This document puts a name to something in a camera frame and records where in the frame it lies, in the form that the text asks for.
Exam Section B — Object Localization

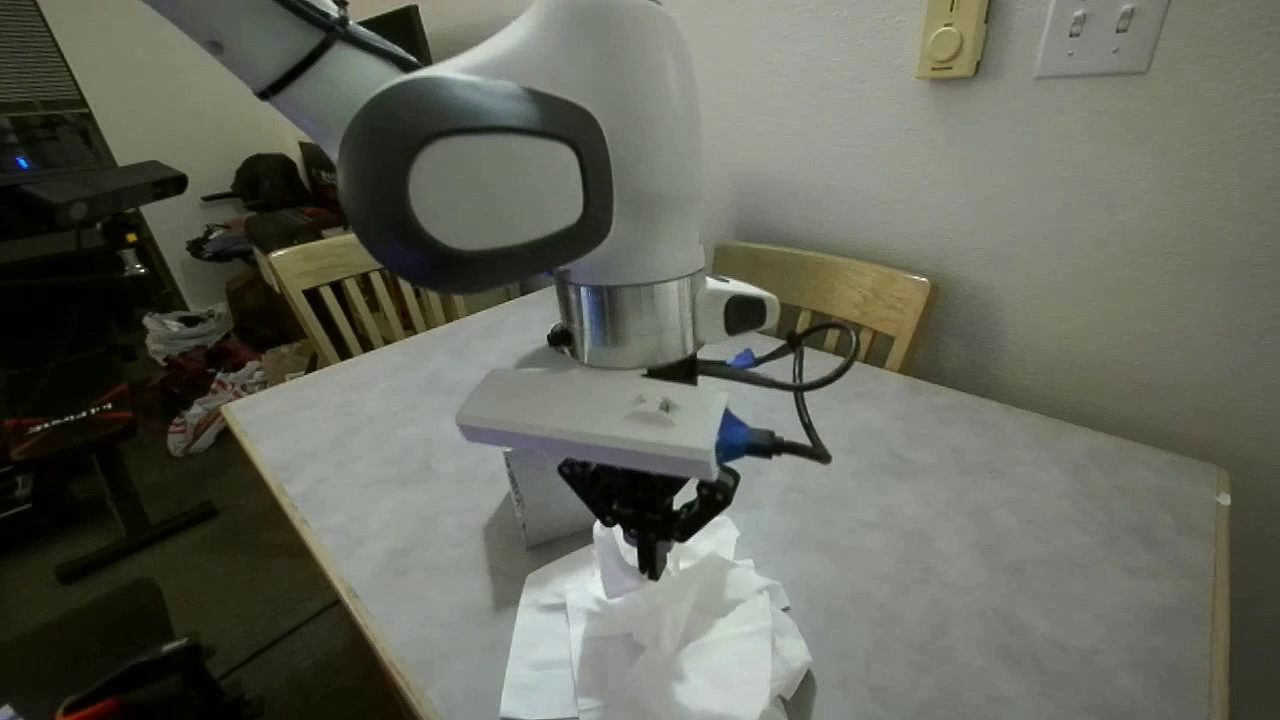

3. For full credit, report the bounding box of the white tissue from box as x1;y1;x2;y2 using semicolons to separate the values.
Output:
592;524;648;600

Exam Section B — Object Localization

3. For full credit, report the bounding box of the black camera on stand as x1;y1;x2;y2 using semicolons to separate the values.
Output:
19;161;189;222

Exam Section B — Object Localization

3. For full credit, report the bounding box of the pile of loose white tissues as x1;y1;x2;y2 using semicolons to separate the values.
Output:
501;520;812;720

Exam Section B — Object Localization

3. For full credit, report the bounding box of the wooden chair by wall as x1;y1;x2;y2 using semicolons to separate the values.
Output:
710;240;930;370

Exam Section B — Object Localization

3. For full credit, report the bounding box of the black stand with feet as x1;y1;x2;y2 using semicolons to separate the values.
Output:
13;246;216;582

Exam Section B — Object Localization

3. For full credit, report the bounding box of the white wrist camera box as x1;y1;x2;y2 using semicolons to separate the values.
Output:
454;369;729;481

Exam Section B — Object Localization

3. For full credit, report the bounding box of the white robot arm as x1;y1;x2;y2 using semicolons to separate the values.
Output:
145;0;778;574

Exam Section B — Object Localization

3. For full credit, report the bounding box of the white light switch plate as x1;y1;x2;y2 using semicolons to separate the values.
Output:
1036;0;1172;80

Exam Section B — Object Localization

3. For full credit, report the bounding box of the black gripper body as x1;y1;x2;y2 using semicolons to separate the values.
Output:
559;461;738;524

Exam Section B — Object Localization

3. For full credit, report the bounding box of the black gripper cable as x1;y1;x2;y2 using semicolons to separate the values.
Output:
642;315;863;469

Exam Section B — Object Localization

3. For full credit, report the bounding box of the white cube tissue box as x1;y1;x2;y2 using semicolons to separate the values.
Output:
502;452;592;549

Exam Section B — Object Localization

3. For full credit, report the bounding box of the wooden chair at table end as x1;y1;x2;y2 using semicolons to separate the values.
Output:
269;231;521;364

